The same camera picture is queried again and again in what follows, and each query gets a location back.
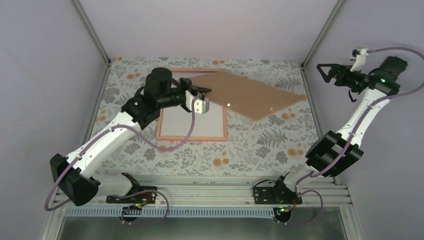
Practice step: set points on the pink wooden picture frame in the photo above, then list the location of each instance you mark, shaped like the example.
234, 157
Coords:
192, 139

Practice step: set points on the floral patterned table mat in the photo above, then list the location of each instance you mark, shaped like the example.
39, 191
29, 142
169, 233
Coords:
272, 146

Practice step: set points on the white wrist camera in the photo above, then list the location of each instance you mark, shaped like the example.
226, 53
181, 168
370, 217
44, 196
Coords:
359, 56
200, 104

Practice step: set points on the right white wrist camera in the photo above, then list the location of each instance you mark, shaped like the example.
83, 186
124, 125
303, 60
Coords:
359, 56

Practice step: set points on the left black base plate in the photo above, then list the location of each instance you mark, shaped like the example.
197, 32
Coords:
141, 195

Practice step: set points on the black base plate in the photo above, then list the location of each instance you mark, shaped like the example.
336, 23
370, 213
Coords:
141, 195
273, 196

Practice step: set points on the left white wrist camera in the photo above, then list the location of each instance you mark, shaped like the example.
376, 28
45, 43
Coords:
200, 104

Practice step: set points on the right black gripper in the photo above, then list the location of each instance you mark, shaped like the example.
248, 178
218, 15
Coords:
342, 69

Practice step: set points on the brown cardboard backing board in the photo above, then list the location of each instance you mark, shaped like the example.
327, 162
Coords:
253, 99

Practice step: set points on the aluminium rail base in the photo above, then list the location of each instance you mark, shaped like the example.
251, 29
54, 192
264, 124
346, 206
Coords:
210, 208

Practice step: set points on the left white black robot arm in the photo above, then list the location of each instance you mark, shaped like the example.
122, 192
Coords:
75, 174

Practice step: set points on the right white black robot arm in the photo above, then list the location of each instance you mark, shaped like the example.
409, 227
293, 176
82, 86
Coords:
336, 151

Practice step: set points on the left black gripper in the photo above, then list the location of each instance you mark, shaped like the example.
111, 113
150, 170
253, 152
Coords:
194, 89

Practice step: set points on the sunset photo print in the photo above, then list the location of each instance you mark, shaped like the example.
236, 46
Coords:
205, 122

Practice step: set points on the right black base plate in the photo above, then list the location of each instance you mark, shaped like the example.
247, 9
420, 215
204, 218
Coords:
273, 196

